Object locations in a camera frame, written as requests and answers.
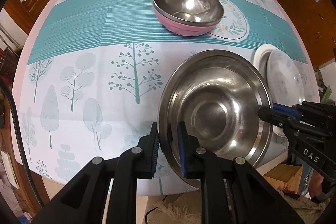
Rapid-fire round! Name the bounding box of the wide steel bowl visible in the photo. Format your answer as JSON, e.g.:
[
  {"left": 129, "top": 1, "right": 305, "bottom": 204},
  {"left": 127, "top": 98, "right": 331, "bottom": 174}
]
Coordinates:
[{"left": 158, "top": 50, "right": 274, "bottom": 189}]

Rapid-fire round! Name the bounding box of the wooden shelf cabinet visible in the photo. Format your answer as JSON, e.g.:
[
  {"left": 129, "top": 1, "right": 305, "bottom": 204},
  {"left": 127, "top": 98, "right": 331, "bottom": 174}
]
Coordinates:
[{"left": 273, "top": 0, "right": 336, "bottom": 67}]

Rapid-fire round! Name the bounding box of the floral white plate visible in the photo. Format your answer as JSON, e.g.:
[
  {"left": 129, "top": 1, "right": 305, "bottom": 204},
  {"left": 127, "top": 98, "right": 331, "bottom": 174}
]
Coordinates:
[{"left": 266, "top": 52, "right": 306, "bottom": 119}]

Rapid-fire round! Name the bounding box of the large white plate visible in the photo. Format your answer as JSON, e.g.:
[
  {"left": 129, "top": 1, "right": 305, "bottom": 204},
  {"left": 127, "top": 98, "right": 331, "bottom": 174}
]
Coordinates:
[{"left": 253, "top": 44, "right": 292, "bottom": 138}]

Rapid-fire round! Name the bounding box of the beige shaggy rug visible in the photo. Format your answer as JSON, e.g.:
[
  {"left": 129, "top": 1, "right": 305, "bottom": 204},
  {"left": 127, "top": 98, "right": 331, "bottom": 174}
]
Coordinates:
[{"left": 148, "top": 194, "right": 323, "bottom": 224}]

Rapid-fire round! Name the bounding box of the black cable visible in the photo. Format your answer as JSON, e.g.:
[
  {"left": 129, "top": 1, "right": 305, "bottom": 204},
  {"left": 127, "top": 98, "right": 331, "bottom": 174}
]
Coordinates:
[{"left": 0, "top": 80, "right": 45, "bottom": 209}]

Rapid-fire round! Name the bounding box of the pink steel bowl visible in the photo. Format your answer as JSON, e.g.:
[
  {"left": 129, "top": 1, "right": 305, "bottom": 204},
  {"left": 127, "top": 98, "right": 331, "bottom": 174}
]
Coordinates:
[{"left": 153, "top": 0, "right": 224, "bottom": 37}]

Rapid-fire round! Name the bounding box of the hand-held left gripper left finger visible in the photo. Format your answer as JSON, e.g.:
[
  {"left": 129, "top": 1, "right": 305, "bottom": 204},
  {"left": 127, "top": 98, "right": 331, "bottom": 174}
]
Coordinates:
[{"left": 31, "top": 121, "right": 160, "bottom": 224}]

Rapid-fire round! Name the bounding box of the brown cardboard box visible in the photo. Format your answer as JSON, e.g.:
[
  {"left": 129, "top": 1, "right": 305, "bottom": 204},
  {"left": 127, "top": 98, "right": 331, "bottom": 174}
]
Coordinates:
[{"left": 262, "top": 164, "right": 303, "bottom": 194}]

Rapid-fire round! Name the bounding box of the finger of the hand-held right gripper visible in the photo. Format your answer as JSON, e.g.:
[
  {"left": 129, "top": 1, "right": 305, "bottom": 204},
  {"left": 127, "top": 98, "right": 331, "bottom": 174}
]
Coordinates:
[
  {"left": 258, "top": 106, "right": 289, "bottom": 132},
  {"left": 272, "top": 104, "right": 302, "bottom": 119}
]

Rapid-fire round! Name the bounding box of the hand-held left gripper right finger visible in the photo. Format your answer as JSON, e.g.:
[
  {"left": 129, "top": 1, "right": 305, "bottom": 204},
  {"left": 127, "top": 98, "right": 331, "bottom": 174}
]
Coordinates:
[{"left": 177, "top": 122, "right": 305, "bottom": 224}]

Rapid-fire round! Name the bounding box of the white flat device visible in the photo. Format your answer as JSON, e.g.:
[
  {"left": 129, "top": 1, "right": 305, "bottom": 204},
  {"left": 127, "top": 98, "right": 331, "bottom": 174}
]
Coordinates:
[{"left": 0, "top": 151, "right": 19, "bottom": 189}]

